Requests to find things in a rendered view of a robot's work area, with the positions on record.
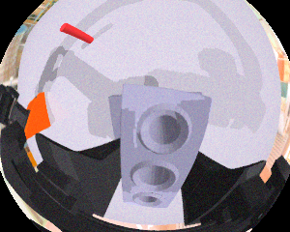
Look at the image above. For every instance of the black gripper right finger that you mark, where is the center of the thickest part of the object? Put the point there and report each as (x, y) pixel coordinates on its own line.
(209, 182)

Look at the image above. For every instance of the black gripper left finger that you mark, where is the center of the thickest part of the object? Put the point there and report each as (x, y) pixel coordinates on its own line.
(95, 171)

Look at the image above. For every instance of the red peg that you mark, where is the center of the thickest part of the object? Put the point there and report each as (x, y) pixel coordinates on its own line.
(68, 29)

